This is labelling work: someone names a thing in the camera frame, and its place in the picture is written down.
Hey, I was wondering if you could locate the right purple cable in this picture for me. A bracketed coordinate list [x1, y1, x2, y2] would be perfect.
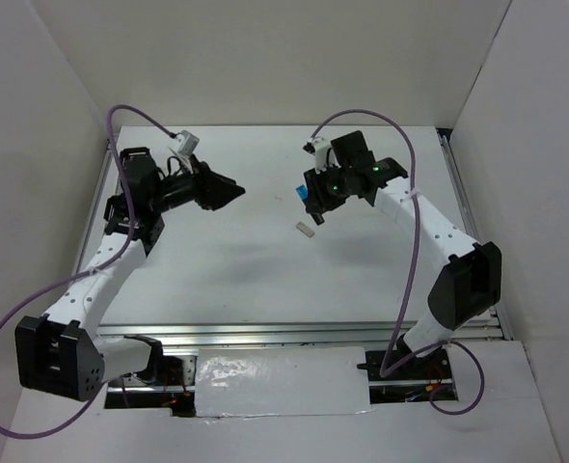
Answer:
[308, 109, 487, 417]

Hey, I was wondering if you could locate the purple cable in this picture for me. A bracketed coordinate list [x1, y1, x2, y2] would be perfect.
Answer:
[0, 104, 182, 439]
[308, 109, 487, 417]

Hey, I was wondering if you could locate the white eraser block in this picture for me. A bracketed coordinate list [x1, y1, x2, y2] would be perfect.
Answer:
[296, 222, 315, 238]

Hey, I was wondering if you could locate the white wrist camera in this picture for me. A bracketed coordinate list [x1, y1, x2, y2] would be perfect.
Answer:
[303, 136, 337, 174]
[169, 130, 200, 157]

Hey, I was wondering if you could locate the white foil cover plate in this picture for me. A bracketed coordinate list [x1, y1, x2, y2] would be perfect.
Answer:
[195, 346, 371, 418]

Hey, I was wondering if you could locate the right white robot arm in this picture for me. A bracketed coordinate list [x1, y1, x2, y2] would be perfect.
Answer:
[298, 131, 502, 378]

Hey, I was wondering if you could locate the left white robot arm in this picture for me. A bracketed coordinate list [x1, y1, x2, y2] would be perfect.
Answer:
[14, 147, 245, 402]

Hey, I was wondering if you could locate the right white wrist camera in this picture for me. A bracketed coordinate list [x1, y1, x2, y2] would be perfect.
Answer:
[303, 136, 337, 174]

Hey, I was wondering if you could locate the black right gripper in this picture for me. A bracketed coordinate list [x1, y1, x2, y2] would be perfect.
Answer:
[304, 161, 353, 215]

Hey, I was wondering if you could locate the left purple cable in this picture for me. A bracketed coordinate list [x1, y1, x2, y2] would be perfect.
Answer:
[0, 104, 182, 439]

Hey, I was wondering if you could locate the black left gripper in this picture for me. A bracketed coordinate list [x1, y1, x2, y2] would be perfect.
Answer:
[149, 153, 245, 214]

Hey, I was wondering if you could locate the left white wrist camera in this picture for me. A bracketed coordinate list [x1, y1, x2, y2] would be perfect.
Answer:
[169, 130, 200, 157]

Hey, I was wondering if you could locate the blue cap black highlighter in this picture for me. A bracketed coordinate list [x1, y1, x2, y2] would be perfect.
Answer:
[296, 184, 325, 226]

